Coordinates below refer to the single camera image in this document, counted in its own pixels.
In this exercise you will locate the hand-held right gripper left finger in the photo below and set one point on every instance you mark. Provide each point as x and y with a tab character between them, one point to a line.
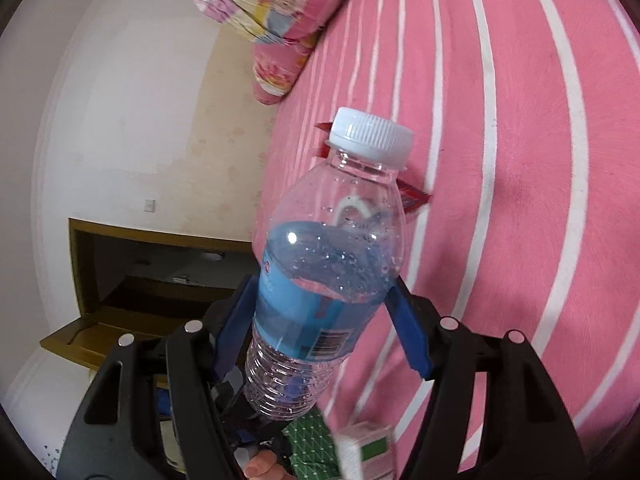
235	330

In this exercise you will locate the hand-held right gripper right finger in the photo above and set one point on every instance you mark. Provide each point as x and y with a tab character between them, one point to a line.
412	335

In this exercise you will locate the green patterned box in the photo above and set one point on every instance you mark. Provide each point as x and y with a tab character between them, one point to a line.
307	440

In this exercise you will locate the clear bottle with blue label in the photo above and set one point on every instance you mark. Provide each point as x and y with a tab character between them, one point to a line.
320	300

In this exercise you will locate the small white box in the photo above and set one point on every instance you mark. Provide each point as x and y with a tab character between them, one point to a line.
360	452

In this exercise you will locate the person's left hand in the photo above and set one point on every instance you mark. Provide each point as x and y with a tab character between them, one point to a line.
261	467

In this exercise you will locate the brown wooden door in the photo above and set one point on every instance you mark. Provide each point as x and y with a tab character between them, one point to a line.
100	330

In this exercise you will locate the red snack wrapper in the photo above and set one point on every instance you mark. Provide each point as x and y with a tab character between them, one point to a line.
412	197

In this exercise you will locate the pink printed pillow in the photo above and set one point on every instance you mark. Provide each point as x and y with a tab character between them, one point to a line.
280	70

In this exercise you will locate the pastel striped cartoon quilt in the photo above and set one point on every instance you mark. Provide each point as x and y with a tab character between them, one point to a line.
260	5

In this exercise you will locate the white light switch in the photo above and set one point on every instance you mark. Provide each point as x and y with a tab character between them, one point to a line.
149	205

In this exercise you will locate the brown wooden door frame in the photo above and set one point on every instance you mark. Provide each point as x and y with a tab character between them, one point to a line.
80	260

